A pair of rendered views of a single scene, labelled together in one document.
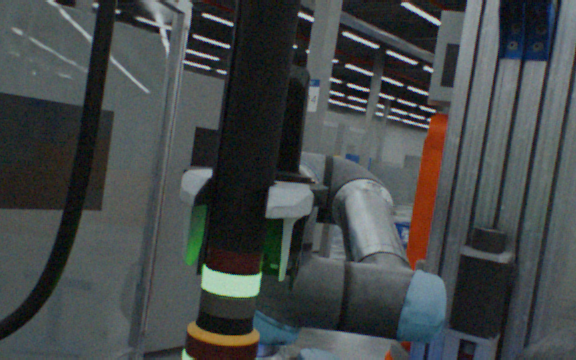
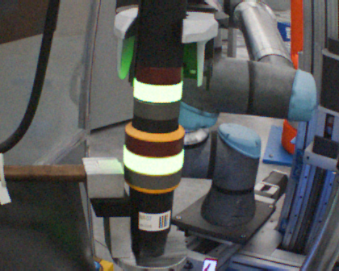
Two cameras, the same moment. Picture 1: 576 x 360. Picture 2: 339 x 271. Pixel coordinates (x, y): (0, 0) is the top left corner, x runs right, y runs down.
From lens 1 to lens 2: 3 cm
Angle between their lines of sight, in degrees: 18
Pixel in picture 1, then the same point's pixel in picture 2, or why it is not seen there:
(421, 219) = (297, 22)
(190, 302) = (122, 85)
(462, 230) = (321, 38)
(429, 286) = (306, 81)
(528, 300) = not seen: outside the picture
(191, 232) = (123, 55)
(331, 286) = (240, 80)
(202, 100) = not seen: outside the picture
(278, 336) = (200, 121)
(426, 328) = (305, 111)
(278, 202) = (191, 31)
